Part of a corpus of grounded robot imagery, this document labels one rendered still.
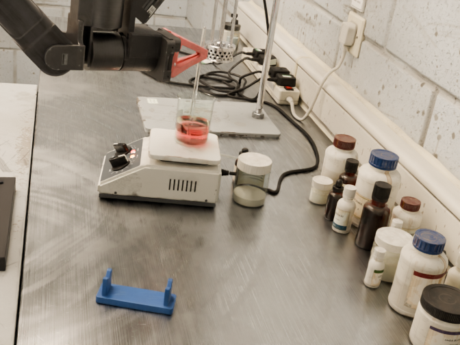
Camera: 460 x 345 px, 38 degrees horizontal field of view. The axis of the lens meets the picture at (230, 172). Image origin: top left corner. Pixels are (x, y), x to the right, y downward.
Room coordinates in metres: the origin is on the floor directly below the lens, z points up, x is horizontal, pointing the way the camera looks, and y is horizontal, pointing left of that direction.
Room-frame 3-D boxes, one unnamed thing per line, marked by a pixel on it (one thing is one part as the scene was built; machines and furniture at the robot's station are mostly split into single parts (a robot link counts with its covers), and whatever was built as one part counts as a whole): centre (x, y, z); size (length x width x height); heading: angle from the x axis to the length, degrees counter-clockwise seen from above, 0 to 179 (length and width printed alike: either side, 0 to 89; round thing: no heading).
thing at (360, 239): (0.97, -0.24, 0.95); 0.04 x 0.04 x 0.11
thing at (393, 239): (0.89, -0.26, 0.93); 0.06 x 0.06 x 0.07
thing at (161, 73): (1.01, 0.16, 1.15); 0.10 x 0.07 x 0.07; 35
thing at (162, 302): (0.72, 0.10, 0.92); 0.10 x 0.03 x 0.04; 88
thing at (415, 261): (0.81, -0.28, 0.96); 0.06 x 0.06 x 0.11
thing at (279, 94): (1.81, -0.06, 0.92); 0.40 x 0.06 x 0.04; 16
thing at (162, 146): (1.07, 0.08, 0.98); 0.12 x 0.12 x 0.01; 8
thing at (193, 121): (1.08, 0.07, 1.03); 0.07 x 0.06 x 0.08; 103
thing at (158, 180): (1.06, 0.11, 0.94); 0.22 x 0.13 x 0.08; 98
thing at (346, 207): (1.01, -0.20, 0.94); 0.03 x 0.03 x 0.08
